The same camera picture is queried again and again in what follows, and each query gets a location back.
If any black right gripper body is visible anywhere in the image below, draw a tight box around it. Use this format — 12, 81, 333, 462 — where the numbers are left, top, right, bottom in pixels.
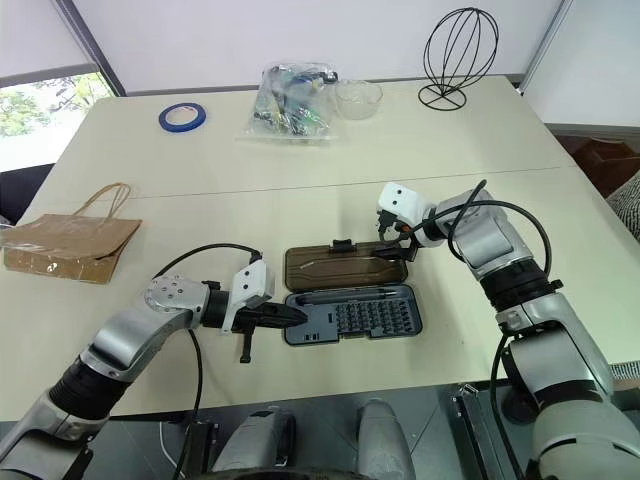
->
374, 211, 419, 247

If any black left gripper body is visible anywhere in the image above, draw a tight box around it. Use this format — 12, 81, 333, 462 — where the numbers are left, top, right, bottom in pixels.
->
233, 301, 274, 333

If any dark screwdriver bit case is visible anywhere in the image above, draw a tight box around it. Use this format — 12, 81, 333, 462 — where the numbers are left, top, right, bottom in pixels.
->
281, 238, 425, 347

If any grey rounded robot leg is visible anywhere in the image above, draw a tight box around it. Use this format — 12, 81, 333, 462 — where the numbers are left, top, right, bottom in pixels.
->
355, 396, 417, 480
212, 405, 299, 480

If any clear glass bowl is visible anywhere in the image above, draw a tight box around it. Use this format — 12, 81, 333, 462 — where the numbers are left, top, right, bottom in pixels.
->
333, 79, 385, 121

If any black table clamp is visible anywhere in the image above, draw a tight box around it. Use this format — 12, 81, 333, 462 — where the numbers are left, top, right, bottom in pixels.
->
185, 421, 220, 474

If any clear plastic bag of parts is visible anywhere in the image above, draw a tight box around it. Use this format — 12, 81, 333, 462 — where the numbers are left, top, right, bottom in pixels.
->
235, 61, 342, 145

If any brown paper bag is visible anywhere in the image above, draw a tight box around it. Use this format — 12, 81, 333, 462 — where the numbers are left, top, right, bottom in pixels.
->
2, 182, 144, 285

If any blue tape roll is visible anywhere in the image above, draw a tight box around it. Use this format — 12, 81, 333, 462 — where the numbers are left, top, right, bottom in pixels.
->
158, 103, 208, 134

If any brown cardboard box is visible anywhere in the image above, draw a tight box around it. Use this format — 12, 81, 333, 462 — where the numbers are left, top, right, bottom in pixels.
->
572, 137, 640, 204

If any black white patterned cushion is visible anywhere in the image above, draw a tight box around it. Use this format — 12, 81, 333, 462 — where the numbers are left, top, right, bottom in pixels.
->
606, 172, 640, 232

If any white roller blind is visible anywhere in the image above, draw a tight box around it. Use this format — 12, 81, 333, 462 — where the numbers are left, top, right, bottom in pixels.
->
0, 0, 96, 80

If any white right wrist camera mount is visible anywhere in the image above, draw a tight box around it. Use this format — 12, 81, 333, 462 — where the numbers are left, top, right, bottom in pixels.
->
375, 182, 442, 250

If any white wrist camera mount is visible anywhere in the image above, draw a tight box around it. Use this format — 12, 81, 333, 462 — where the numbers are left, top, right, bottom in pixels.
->
375, 182, 442, 250
218, 260, 277, 335

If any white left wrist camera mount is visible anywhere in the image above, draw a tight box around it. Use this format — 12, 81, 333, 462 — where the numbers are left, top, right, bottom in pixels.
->
218, 260, 277, 335

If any grey precision screwdriver handle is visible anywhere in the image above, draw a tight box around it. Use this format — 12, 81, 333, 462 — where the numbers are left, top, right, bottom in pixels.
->
295, 286, 404, 307

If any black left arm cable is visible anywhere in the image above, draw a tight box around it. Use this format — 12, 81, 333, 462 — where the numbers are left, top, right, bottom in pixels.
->
149, 243, 265, 480

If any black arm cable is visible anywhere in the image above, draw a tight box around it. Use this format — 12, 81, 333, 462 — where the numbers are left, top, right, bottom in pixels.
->
149, 243, 265, 480
412, 178, 553, 480

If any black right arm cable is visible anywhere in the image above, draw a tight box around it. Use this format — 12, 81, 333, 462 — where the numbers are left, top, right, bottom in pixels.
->
412, 178, 553, 480

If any thin white cable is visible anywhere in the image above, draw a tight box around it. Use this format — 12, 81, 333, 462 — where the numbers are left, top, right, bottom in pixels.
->
158, 421, 179, 469

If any black wire head stand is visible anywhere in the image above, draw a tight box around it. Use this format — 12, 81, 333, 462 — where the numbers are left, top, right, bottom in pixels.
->
417, 7, 501, 110

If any black metal table bracket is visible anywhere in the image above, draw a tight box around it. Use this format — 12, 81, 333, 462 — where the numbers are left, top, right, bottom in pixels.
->
448, 383, 506, 480

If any white metal post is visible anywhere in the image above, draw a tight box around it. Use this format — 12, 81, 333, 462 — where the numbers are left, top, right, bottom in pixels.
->
517, 0, 551, 97

